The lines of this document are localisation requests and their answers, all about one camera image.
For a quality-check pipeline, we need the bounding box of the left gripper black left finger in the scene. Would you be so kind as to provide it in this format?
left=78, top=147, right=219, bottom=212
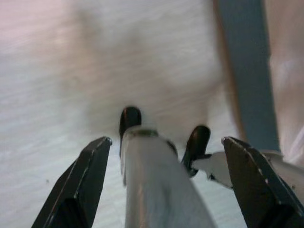
left=32, top=136, right=112, bottom=228

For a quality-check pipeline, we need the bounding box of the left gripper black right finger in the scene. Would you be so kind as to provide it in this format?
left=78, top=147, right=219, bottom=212
left=221, top=136, right=304, bottom=228

